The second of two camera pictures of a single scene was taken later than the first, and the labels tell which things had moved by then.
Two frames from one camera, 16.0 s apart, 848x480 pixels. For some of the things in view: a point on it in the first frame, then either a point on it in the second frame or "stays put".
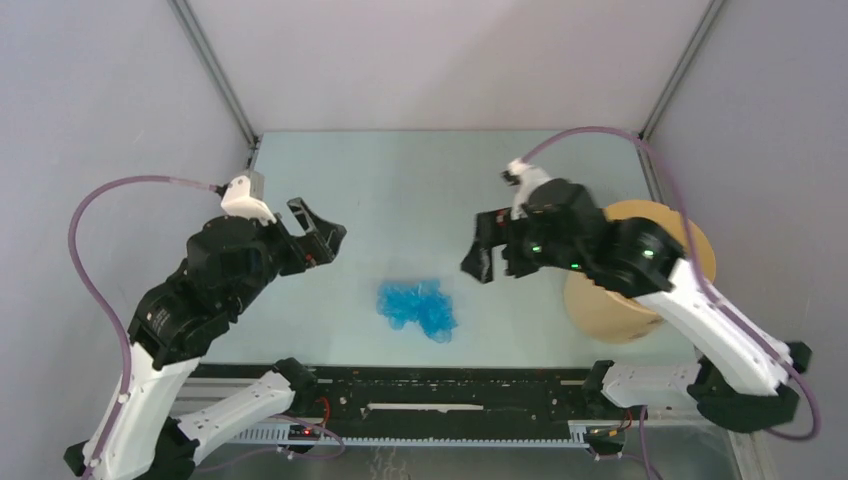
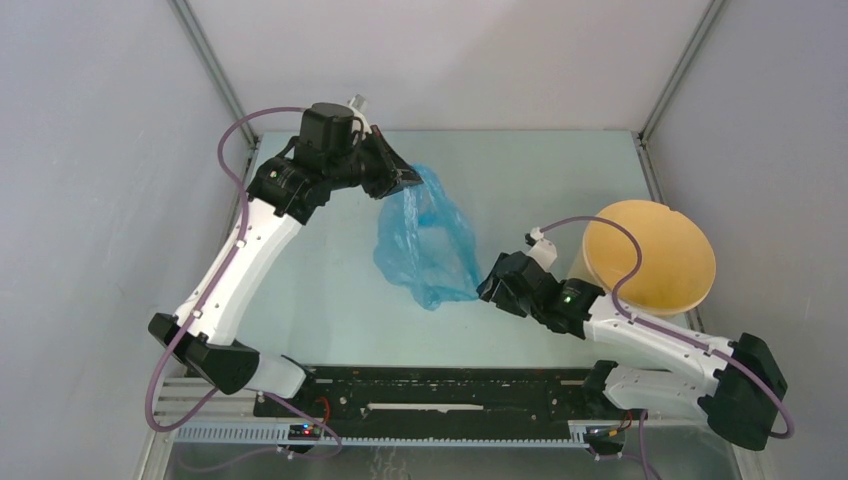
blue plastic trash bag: x=423 y=304 -> x=425 y=245
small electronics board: x=303 y=433 stays put
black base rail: x=418 y=393 stays put
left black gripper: x=320 y=244 -> x=393 y=168
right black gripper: x=494 y=228 -> x=505 y=303
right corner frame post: x=704 y=20 stays put
